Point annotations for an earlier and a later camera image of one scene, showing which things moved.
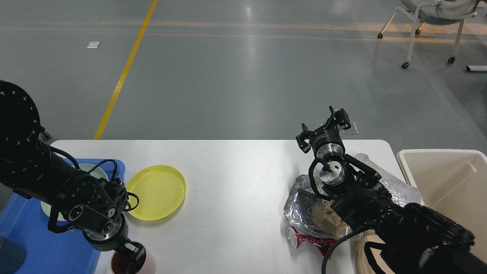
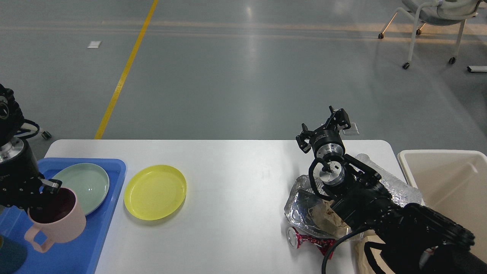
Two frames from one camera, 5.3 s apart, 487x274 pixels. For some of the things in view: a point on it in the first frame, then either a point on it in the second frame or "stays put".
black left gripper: x=116 y=238 → x=19 y=179
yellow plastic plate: x=161 y=190 stays put
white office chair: x=435 y=12 stays put
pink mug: x=121 y=264 → x=61 y=218
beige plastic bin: x=453 y=182 stays put
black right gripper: x=327 y=141 stays put
